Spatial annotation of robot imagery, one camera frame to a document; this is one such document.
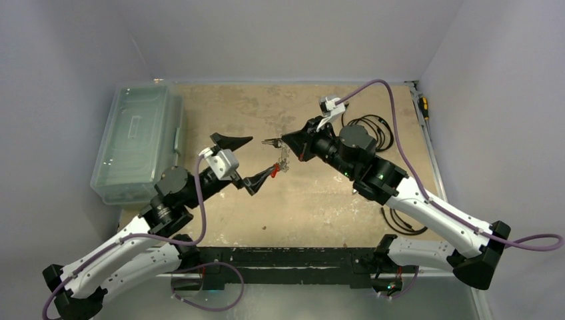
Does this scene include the coiled black cable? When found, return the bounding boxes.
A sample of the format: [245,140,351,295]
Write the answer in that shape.
[340,105,394,154]

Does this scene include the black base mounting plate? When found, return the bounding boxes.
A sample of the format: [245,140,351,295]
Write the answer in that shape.
[173,247,403,295]

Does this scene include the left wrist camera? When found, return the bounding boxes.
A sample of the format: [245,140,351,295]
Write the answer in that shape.
[199,146,239,181]

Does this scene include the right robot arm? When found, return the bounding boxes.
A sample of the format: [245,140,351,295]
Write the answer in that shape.
[281,117,510,290]

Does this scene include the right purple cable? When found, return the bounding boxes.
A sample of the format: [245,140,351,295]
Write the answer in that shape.
[334,79,565,253]

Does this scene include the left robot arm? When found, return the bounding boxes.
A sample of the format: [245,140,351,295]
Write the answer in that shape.
[41,133,277,319]

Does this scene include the translucent green storage box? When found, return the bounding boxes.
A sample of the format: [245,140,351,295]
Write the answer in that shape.
[91,81,185,207]

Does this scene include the yellow handled screwdriver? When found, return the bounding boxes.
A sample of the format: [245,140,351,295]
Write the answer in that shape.
[418,97,429,121]

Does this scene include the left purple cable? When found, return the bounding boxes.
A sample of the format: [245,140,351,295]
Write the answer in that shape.
[41,153,211,320]

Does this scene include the green tagged key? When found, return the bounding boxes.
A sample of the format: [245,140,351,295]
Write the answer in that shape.
[261,138,283,148]

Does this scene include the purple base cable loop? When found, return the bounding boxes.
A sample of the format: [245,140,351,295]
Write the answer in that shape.
[169,260,245,313]

